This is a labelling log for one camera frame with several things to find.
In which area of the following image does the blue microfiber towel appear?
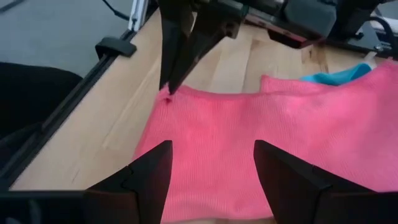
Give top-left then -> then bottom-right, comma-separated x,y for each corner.
300,63 -> 373,86

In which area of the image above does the black bulky floor object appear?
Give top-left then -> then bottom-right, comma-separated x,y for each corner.
0,62 -> 83,138

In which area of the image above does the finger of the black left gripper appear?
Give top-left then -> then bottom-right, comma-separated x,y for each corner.
169,9 -> 243,94
159,9 -> 194,91

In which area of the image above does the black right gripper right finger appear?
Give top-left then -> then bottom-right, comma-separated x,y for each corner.
254,139 -> 374,194

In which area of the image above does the pink microfiber towel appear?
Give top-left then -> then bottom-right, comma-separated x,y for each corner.
260,59 -> 398,96
133,83 -> 398,223

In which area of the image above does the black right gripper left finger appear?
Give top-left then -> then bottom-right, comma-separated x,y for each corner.
88,139 -> 174,192

